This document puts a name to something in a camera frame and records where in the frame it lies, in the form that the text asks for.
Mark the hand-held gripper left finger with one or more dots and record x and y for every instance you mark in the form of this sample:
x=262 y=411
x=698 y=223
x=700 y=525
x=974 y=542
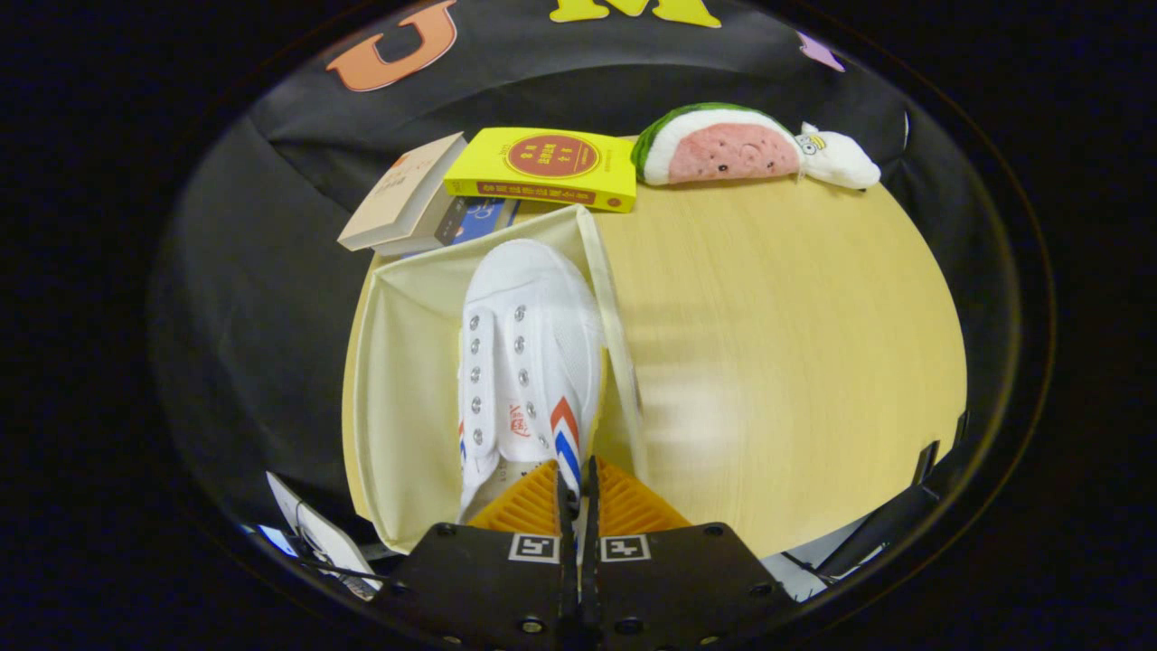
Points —
x=488 y=588

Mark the grey book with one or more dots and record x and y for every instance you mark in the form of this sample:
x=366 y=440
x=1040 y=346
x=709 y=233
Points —
x=423 y=232

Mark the white paper sheet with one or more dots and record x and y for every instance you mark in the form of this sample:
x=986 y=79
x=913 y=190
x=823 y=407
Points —
x=316 y=533

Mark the white plush toy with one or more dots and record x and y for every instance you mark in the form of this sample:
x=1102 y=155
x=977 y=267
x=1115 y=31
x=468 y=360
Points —
x=845 y=161

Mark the beige book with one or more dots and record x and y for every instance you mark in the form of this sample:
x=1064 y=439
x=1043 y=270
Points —
x=402 y=190

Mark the watermelon slice plush toy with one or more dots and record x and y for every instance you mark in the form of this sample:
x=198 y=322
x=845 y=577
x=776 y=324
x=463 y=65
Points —
x=723 y=149

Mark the blue book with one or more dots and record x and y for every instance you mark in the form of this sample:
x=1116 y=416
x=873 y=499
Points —
x=484 y=217

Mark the cream fabric storage box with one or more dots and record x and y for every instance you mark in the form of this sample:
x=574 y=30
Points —
x=407 y=380

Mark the white canvas shoe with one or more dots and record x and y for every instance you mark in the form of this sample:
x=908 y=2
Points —
x=529 y=316

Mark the black metal frame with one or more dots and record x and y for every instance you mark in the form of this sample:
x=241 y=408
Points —
x=881 y=524

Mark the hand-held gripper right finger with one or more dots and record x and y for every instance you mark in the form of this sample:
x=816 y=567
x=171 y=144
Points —
x=678 y=588

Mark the yellow book with red circle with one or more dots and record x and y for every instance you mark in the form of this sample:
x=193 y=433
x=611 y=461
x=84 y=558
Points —
x=551 y=158

